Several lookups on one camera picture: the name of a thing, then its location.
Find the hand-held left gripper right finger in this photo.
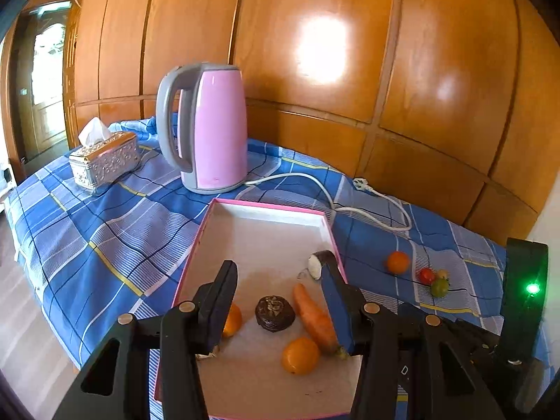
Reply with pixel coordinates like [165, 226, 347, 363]
[321, 262, 510, 420]

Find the grey kettle base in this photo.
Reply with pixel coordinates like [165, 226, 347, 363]
[181, 175, 246, 196]

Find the small orange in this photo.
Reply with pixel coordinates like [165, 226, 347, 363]
[385, 251, 411, 274]

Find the dark brown mangosteen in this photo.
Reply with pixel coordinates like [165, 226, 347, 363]
[255, 295, 296, 332]

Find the pink shallow box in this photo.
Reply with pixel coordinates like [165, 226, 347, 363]
[153, 198, 368, 420]

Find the wooden panelled wardrobe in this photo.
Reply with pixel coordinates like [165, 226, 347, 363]
[63, 0, 560, 246]

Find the wooden door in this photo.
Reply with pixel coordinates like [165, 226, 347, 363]
[9, 2, 73, 162]

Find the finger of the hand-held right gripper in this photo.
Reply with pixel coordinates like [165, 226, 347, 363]
[396, 303, 504, 355]

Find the pink electric kettle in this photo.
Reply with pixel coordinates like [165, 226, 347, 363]
[156, 63, 248, 195]

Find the blue plaid bedsheet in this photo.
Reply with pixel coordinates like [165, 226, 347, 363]
[9, 114, 547, 420]

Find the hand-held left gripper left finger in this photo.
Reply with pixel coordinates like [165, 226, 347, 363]
[51, 260, 239, 420]

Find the cracked beige yam piece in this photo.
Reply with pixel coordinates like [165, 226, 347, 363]
[195, 343, 221, 362]

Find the white power cable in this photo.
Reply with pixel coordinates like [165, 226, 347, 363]
[243, 173, 413, 232]

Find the orange carrot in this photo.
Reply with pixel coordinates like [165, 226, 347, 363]
[292, 283, 351, 357]

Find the silver embossed tissue box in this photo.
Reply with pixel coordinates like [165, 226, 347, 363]
[69, 117, 141, 193]

